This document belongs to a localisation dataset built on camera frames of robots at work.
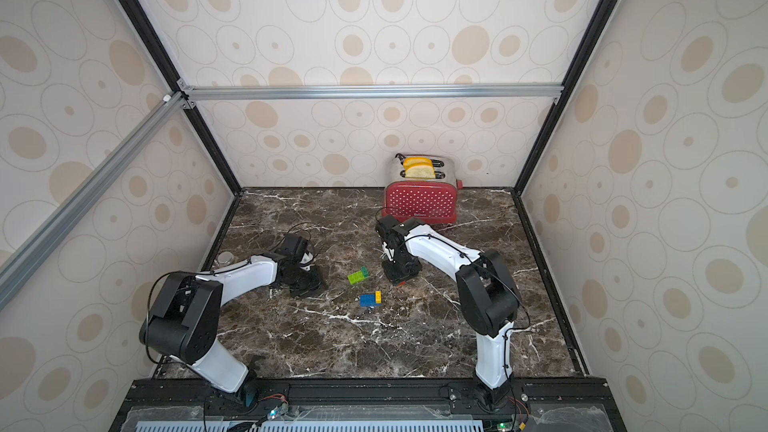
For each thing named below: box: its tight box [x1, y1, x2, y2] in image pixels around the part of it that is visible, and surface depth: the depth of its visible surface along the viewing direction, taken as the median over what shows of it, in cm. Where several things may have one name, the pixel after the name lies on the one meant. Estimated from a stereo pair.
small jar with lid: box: [218, 251, 239, 266], surface depth 90 cm
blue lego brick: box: [359, 294, 383, 307], surface depth 91 cm
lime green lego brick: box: [347, 270, 365, 285], surface depth 96 cm
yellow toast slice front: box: [405, 165, 436, 179], surface depth 101 cm
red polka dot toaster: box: [382, 153, 463, 224], surface depth 102 cm
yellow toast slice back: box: [403, 157, 433, 171], surface depth 102 cm
